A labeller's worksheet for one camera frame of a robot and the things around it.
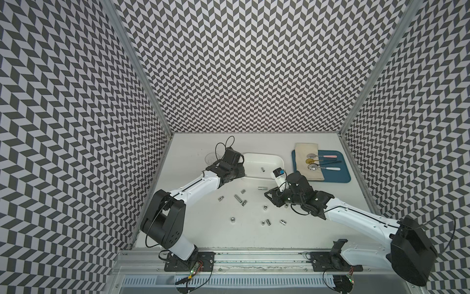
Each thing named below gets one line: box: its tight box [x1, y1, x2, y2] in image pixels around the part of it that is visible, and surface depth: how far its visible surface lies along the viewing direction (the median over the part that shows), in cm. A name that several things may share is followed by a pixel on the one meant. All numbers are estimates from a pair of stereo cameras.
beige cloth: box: [294, 142, 325, 181], surface depth 106 cm
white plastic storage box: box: [243, 153, 285, 180], surface depth 104 cm
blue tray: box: [291, 149, 352, 184], surface depth 103 cm
